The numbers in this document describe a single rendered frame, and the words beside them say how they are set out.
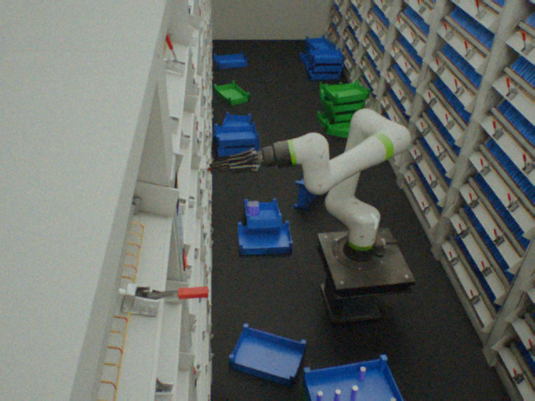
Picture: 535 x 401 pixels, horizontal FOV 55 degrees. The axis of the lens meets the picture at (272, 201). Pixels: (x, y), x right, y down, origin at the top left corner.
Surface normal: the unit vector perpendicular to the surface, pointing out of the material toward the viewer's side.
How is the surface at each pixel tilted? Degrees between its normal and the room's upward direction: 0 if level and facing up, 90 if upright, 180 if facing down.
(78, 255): 0
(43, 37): 0
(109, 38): 0
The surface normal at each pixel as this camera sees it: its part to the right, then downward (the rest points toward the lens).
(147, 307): 0.09, 0.60
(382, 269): 0.04, -0.78
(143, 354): 0.34, -0.77
